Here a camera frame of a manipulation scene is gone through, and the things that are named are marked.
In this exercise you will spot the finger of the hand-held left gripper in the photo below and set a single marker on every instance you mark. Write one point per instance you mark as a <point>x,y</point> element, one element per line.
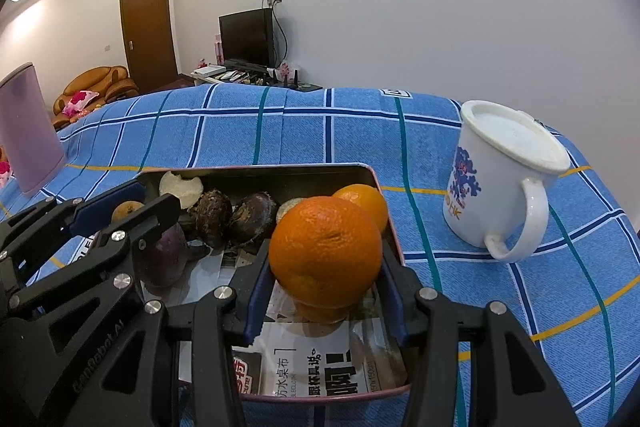
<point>150,214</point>
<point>107,207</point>

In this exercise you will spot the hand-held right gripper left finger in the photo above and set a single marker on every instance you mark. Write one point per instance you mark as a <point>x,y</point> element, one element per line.
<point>255,299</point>

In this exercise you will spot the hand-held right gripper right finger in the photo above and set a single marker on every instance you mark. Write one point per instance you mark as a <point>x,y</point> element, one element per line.
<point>395,304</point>

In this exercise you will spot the small brown round fruit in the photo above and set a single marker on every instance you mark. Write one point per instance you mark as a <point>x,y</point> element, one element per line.
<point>127,209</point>

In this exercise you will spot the taro piece jagged cut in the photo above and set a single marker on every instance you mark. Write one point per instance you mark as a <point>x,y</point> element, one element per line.
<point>177,187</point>

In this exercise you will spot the purple round turnip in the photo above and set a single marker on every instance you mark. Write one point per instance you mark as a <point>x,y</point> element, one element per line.
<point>165,257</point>

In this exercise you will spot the dark brown water chestnut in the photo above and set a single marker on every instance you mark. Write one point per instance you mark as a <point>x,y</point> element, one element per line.
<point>212,217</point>
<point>252,217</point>

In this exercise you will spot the large orange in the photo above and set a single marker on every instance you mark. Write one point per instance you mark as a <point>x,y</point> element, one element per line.
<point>325,247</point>

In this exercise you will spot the pink tin box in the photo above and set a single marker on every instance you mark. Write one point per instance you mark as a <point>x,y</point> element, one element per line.
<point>300,179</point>

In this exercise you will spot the printed paper leaflets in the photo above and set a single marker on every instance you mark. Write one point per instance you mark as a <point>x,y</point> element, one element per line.
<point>310,367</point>

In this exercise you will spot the pink floral pillow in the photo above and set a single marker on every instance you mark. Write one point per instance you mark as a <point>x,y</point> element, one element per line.
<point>80,102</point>

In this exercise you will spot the lilac electric kettle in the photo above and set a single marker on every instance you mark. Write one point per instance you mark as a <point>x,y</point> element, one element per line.
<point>27,132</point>

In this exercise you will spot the brown leather armchair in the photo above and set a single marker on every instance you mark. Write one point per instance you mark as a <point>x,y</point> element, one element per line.
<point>100,78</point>

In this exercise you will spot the white television stand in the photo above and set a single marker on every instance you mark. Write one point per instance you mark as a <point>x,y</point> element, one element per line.
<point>200,79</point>

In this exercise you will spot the white mug blue print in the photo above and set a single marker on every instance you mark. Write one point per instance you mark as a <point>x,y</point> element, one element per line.
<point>490,187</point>

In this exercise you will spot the white set-top box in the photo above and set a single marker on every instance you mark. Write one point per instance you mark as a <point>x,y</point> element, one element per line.
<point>210,70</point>

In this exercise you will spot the pink gift box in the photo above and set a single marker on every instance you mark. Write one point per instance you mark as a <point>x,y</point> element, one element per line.
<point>218,49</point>

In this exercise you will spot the brown wooden door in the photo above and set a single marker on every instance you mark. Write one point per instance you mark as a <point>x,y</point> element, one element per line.
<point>147,32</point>

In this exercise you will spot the blue plaid blanket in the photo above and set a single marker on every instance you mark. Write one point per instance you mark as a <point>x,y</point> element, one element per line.
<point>325,132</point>

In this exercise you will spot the pink flower decoration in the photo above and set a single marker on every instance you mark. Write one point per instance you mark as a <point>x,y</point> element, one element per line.
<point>284,71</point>

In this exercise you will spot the black flat television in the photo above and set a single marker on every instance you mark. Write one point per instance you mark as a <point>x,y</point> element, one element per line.
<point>245,37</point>

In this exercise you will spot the black router with antennas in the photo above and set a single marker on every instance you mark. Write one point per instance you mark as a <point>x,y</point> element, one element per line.
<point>305,84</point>

